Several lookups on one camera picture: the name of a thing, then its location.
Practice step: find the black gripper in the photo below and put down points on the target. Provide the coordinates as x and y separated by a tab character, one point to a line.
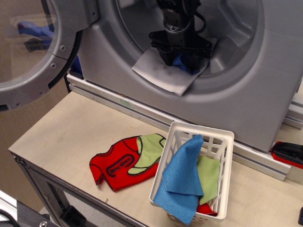
193	46

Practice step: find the dark blue garment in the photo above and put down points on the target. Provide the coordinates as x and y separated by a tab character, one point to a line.
182	61

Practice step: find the light blue felt cloth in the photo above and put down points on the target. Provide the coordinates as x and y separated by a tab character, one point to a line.
180	188

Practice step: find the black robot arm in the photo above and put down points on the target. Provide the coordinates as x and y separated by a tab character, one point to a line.
182	14

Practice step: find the grey toy washing machine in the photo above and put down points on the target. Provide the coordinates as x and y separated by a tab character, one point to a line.
254	71

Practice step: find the white plastic laundry basket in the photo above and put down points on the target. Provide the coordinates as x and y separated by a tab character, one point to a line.
218	144

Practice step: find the round grey machine door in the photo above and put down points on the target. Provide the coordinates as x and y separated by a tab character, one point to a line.
30	66

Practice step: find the white grey cloth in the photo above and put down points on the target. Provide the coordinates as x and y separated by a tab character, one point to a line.
151	67

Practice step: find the green shirt on table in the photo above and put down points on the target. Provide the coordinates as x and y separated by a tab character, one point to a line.
150	148

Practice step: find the green cloth in basket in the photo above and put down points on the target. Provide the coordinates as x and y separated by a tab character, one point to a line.
208	172

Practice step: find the red little tikes shirt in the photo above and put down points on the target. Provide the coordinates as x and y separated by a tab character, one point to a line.
117	165

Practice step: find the red black clamp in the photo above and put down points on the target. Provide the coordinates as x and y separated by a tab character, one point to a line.
288	153

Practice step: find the red cloth in basket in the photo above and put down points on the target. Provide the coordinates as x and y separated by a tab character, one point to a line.
205	209

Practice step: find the blue clamp behind door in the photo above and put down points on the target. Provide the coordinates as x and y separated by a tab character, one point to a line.
30	28

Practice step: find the aluminium extrusion rail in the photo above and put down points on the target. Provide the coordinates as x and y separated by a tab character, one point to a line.
249	156

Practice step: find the metal table frame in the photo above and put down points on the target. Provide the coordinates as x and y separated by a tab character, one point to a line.
52	191

